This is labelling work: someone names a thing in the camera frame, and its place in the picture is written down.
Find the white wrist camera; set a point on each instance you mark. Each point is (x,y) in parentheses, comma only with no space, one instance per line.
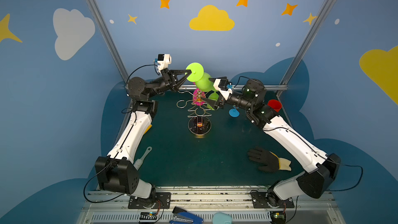
(223,85)
(162,61)

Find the grey white brush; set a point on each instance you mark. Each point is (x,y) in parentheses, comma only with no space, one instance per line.
(139,162)

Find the pink wine glass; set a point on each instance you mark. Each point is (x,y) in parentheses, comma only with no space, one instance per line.
(198,96)

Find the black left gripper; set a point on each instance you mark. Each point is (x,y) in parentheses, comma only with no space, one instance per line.
(168,78)

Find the blue wine glass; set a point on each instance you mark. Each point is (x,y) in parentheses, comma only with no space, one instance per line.
(234,112)

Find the blue stapler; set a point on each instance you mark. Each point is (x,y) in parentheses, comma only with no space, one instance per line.
(181,216)

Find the gold wire wine glass rack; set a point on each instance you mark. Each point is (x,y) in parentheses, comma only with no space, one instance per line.
(199,123)

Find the small right circuit board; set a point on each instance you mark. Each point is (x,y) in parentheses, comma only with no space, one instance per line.
(278,217)

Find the small green circuit board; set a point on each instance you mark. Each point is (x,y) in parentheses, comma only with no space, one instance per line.
(148,217)

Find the black work glove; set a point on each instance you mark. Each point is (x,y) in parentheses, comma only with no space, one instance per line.
(269,161)

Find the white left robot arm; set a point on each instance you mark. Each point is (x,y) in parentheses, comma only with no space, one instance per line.
(116,171)

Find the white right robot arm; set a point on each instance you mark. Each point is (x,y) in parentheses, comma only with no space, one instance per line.
(320,169)

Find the aluminium right frame post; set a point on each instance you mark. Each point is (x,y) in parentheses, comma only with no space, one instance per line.
(310,36)

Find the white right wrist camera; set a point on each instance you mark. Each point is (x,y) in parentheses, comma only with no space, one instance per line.
(223,85)

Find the aluminium left frame post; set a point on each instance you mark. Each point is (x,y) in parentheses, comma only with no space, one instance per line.
(99,20)

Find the light teal plastic object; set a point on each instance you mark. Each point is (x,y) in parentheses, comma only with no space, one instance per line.
(221,218)

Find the red wine glass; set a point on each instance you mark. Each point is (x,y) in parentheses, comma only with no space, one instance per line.
(275,105)

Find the aluminium frame post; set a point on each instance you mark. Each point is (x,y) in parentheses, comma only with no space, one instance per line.
(310,36)
(99,20)

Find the yellow plastic scoop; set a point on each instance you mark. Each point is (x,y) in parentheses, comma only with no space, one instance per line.
(149,127)

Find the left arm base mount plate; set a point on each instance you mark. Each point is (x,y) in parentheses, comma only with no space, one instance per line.
(160,200)

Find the aluminium back frame rail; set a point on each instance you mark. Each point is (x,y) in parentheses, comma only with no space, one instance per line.
(240,87)

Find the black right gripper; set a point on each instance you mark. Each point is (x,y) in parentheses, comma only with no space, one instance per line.
(221,95)

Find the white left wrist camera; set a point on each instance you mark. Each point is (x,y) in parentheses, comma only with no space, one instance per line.
(162,61)

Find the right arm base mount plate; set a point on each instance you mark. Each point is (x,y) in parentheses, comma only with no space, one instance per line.
(262,199)

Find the green wine glass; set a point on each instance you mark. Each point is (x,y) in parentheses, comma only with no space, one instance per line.
(200,78)
(213,96)

